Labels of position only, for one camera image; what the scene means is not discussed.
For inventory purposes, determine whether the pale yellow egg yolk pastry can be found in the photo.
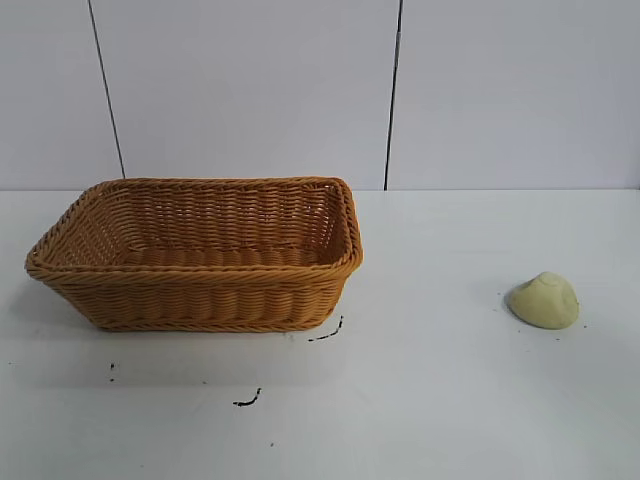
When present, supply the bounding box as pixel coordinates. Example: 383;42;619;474
508;271;581;330

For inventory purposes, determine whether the brown woven wicker basket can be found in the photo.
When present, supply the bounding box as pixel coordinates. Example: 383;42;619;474
25;175;365;333

